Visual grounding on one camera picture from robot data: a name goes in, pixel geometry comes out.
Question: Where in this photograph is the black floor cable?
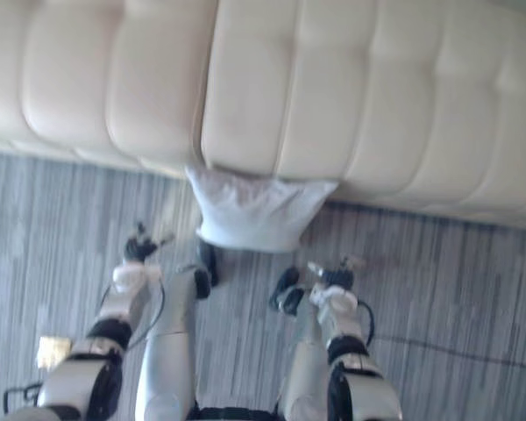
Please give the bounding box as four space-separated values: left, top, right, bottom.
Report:
370 333 526 373

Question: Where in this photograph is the beige tufted leather sofa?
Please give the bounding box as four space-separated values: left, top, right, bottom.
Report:
0 0 526 229

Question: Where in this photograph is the white cushion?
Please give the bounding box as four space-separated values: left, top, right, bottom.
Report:
184 165 339 254

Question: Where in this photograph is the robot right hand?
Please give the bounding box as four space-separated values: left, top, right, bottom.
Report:
306 255 366 291

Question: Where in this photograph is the silver robot right leg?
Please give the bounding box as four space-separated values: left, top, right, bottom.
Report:
269 265 334 421

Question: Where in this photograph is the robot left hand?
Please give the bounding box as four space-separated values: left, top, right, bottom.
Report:
123 222 176 266

